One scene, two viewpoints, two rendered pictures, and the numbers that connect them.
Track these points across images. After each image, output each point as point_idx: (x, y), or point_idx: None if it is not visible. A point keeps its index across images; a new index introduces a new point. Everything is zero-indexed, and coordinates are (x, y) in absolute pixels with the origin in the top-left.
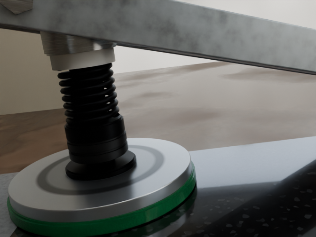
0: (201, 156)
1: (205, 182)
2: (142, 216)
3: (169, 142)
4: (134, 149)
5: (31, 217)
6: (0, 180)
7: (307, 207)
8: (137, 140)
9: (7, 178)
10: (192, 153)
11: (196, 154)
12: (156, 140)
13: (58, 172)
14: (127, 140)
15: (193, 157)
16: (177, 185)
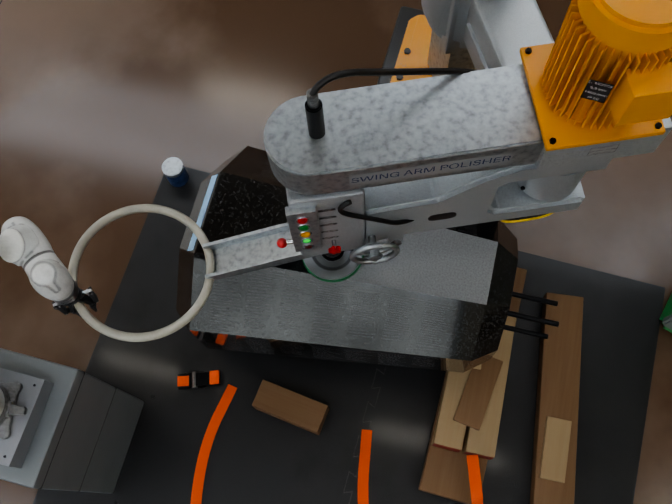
0: (294, 263)
1: None
2: None
3: (305, 261)
4: (319, 260)
5: None
6: (373, 277)
7: (282, 216)
8: (316, 271)
9: (370, 277)
10: (296, 268)
11: (295, 266)
12: (309, 266)
13: (347, 251)
14: (320, 272)
15: (297, 263)
16: None
